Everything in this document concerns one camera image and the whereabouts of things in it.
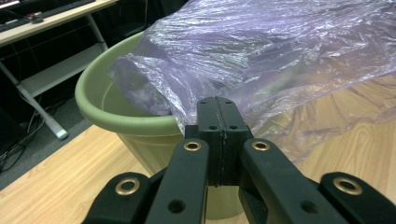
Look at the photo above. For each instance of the black keyboard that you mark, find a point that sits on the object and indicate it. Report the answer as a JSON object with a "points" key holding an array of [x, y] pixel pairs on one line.
{"points": [[12, 25], [68, 5]]}

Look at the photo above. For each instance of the purple plastic bag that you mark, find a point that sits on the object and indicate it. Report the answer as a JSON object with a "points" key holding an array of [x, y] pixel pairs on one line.
{"points": [[249, 46]]}

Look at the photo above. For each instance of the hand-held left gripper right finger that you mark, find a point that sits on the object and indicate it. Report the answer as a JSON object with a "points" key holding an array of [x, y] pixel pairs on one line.
{"points": [[232, 124]]}

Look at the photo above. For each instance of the black computer mouse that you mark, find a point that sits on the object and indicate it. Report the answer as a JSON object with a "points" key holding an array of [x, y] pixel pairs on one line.
{"points": [[37, 17]]}

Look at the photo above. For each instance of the wooden desk with white frame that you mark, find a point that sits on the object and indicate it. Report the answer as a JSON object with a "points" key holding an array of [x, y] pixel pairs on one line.
{"points": [[62, 17]]}

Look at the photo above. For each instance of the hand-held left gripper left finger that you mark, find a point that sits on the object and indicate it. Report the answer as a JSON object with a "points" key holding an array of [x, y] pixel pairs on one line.
{"points": [[211, 115]]}

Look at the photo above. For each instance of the green plastic bin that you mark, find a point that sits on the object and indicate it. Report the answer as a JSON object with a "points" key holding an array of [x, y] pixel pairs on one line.
{"points": [[102, 115]]}

